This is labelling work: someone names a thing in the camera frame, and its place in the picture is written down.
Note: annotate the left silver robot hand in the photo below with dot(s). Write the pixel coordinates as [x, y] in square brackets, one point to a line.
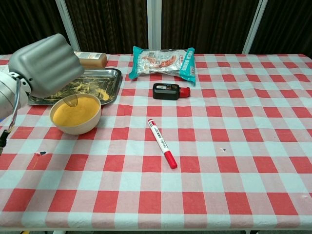
[46, 64]

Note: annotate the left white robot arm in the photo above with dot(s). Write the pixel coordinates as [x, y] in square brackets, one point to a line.
[8, 95]

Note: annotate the yellow bowl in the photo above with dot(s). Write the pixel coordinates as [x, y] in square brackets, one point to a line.
[75, 124]

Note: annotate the brown liquid plastic bottle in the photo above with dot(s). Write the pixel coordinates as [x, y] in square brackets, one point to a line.
[93, 60]

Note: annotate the dark brown curtain panel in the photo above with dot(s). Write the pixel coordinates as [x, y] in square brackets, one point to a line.
[109, 24]
[26, 19]
[204, 24]
[287, 24]

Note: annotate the rectangular steel tray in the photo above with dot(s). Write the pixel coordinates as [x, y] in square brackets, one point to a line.
[104, 83]

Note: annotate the teal snack bag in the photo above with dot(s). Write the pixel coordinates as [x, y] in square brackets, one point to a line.
[163, 64]

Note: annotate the black ink bottle red cap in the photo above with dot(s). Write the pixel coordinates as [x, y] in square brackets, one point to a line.
[165, 92]

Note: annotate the red and white marker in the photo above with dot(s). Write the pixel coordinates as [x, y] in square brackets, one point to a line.
[161, 141]

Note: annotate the red white checkered tablecloth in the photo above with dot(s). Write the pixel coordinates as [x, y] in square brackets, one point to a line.
[195, 182]

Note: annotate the white partition post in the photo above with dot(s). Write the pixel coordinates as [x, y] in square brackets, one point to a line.
[154, 24]
[254, 26]
[67, 22]

